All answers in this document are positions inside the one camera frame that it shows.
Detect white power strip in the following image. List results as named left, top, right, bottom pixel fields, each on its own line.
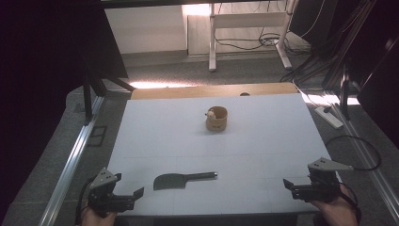
left=314, top=105, right=344, bottom=130

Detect black metal stand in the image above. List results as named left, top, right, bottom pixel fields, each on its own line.
left=82, top=59, right=136, bottom=125
left=340, top=64, right=361, bottom=121

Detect left hand-held gripper cable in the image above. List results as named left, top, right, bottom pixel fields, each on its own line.
left=74, top=177, right=95, bottom=225

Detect person's right hand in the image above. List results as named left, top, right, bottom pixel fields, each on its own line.
left=309, top=185, right=359, bottom=226

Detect white table board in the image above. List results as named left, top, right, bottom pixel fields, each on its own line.
left=106, top=92, right=342, bottom=218

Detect black spatula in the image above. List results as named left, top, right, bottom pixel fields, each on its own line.
left=152, top=171, right=218, bottom=191

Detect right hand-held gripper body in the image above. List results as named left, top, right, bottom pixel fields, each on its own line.
left=291, top=156, right=355, bottom=203

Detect wooden table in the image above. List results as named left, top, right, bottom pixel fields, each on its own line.
left=130, top=82, right=299, bottom=101

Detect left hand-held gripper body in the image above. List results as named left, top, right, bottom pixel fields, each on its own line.
left=88, top=168, right=136, bottom=219

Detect black looped floor cable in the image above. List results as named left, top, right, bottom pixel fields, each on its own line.
left=325, top=135, right=382, bottom=172

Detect aluminium floor rail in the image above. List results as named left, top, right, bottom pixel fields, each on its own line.
left=332, top=102, right=399, bottom=222
left=39, top=95, right=106, bottom=226

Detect white desk frame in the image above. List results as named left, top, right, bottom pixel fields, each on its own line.
left=208, top=0, right=299, bottom=73

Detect hand-held gripper cable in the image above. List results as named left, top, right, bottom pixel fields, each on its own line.
left=340, top=182, right=362, bottom=224
left=74, top=177, right=95, bottom=225

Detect wooden utensil cup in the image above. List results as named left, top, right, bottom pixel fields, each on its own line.
left=205, top=105, right=229, bottom=133

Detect person's left hand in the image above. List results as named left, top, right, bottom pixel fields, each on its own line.
left=80, top=205, right=118, bottom=226

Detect right hand-held gripper cable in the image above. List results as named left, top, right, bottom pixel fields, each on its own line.
left=340, top=182, right=362, bottom=224

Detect black cables under desk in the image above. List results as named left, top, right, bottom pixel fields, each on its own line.
left=215, top=29, right=311, bottom=57

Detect dark floor hatch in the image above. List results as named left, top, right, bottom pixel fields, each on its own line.
left=87, top=125, right=108, bottom=148

